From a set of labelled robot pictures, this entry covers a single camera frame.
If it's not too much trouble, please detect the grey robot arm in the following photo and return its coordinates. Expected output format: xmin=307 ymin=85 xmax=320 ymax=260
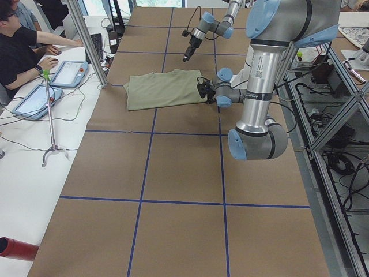
xmin=182 ymin=0 xmax=244 ymax=62
xmin=197 ymin=1 xmax=341 ymax=160

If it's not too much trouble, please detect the far blue teach pendant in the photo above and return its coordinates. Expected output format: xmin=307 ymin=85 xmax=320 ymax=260
xmin=50 ymin=61 xmax=88 ymax=88

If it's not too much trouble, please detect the red cylindrical bottle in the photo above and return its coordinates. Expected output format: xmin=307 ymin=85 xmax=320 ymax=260
xmin=1 ymin=237 xmax=39 ymax=261

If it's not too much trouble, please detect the metal reacher grabber tool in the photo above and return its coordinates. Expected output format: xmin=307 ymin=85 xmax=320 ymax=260
xmin=42 ymin=69 xmax=69 ymax=168

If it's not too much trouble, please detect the black keyboard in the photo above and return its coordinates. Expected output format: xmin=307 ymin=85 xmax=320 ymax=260
xmin=90 ymin=33 xmax=104 ymax=62

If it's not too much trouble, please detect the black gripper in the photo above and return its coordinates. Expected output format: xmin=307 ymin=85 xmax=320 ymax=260
xmin=182 ymin=36 xmax=202 ymax=62
xmin=197 ymin=81 xmax=216 ymax=104

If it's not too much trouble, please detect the olive green long-sleeve shirt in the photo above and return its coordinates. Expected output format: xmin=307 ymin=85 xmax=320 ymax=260
xmin=124 ymin=69 xmax=205 ymax=111

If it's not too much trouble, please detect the blue teach pendant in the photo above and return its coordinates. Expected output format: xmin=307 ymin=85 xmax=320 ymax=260
xmin=50 ymin=61 xmax=88 ymax=88
xmin=12 ymin=84 xmax=48 ymax=119

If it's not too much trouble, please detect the near blue teach pendant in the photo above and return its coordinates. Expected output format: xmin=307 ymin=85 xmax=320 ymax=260
xmin=12 ymin=84 xmax=48 ymax=119

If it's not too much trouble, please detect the person in blue shirt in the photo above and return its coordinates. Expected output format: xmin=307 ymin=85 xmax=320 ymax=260
xmin=10 ymin=0 xmax=42 ymax=31

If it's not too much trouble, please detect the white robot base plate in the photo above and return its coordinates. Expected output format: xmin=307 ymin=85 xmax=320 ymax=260
xmin=230 ymin=75 xmax=243 ymax=88

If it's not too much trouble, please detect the person in black shirt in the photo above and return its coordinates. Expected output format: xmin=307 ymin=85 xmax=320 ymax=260
xmin=1 ymin=1 xmax=83 ymax=99

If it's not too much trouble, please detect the aluminium frame post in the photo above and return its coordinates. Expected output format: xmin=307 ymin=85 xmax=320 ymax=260
xmin=66 ymin=0 xmax=108 ymax=88

